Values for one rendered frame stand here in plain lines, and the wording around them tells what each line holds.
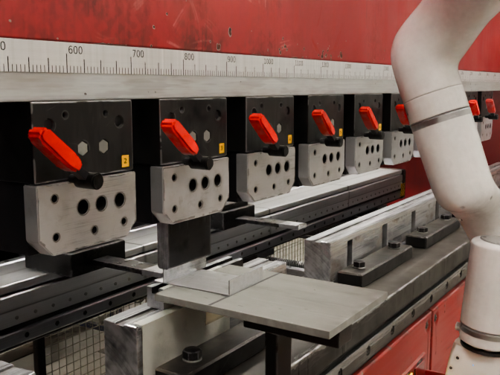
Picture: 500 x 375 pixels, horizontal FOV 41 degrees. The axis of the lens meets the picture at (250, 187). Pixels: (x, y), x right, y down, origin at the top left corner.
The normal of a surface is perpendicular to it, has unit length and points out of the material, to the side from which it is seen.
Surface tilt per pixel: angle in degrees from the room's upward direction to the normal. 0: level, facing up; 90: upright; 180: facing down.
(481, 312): 89
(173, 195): 90
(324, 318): 0
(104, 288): 90
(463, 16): 126
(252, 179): 90
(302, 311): 0
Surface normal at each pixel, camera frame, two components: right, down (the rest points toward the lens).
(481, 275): -0.77, 0.07
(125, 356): -0.55, 0.12
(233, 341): 0.00, -0.99
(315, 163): 0.84, 0.08
